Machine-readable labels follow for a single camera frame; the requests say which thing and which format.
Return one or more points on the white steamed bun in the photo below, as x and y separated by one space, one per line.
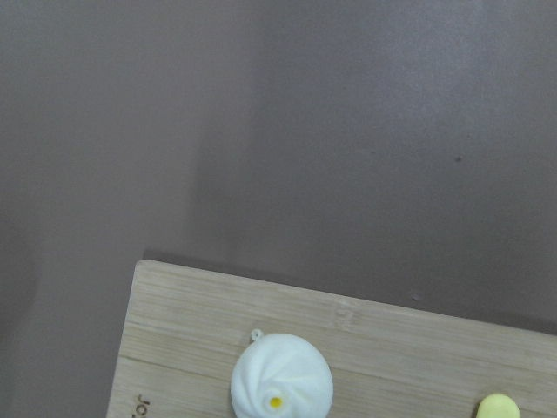
281 375

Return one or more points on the bamboo cutting board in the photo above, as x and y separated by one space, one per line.
185 328

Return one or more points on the yellow plastic knife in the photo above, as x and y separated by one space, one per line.
497 406

